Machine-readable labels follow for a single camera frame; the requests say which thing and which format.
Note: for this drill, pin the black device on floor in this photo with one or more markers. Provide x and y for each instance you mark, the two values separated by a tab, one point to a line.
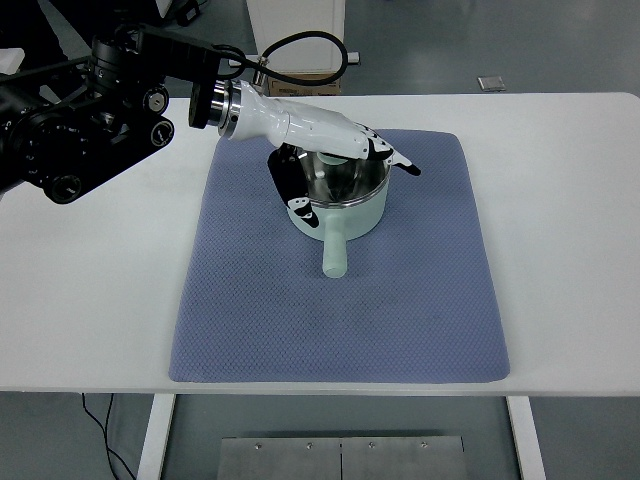
187	7

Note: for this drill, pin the white cabinet with base foot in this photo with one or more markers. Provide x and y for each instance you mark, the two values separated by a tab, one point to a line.
300	20

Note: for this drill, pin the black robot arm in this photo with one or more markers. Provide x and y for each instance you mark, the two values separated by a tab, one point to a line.
50	145

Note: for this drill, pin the blue-grey quilted mat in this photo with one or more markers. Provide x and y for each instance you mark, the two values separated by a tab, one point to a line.
340	325

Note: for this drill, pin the grey floor socket plate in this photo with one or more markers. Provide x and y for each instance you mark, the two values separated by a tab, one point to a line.
491	83

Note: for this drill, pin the glass lid with green knob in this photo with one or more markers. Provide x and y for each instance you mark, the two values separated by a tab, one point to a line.
350	180

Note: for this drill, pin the white side table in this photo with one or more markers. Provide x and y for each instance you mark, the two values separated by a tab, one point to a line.
10	59

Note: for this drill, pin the cardboard box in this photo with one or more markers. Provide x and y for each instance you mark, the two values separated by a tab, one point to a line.
305	86

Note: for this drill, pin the white and black hand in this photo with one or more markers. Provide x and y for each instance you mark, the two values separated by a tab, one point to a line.
300	125

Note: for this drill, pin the light green pot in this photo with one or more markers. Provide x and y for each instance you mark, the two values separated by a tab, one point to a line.
355	220

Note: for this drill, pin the white table leg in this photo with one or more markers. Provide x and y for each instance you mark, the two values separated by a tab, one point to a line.
527	440
155	440

